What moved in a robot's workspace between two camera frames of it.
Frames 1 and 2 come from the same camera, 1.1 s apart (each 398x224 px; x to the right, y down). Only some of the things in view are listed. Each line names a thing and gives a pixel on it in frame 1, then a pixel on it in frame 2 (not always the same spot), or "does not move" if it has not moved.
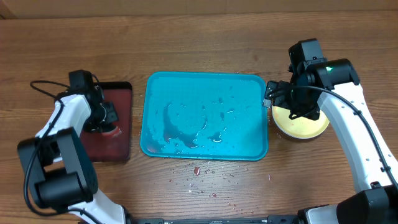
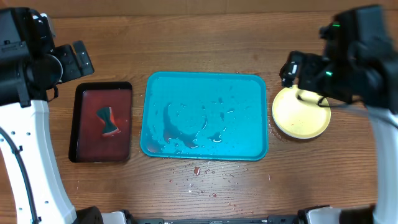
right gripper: x=283 y=92 -> x=305 y=71
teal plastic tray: x=204 y=116 does not move
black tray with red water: x=102 y=148 does not move
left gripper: x=114 y=116 -> x=69 y=60
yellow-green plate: x=298 y=127 does not move
